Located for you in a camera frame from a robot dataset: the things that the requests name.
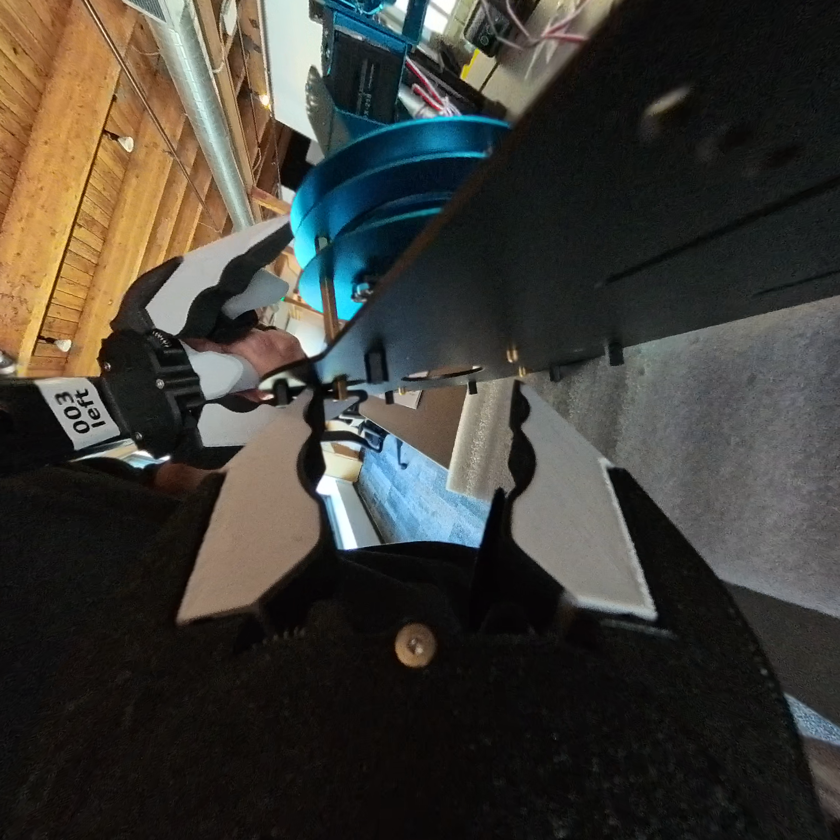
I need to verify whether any blue toy robot arm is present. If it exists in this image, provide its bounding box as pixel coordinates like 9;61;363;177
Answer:
289;0;840;421

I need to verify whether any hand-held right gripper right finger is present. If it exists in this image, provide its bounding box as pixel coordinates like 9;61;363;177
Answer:
471;379;660;634

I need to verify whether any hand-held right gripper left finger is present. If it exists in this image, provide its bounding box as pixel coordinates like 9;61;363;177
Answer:
176;392;339;652

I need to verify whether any silver ventilation duct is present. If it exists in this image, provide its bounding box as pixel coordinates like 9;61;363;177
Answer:
141;0;257;231

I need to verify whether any white foam sheet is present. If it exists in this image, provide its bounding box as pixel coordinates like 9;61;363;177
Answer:
446;314;840;618

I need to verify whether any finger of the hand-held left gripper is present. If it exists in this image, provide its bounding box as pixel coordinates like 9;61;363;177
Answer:
147;218;294;341
223;269;291;319

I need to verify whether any person's left hand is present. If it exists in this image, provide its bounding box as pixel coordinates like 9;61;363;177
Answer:
193;328;309;403

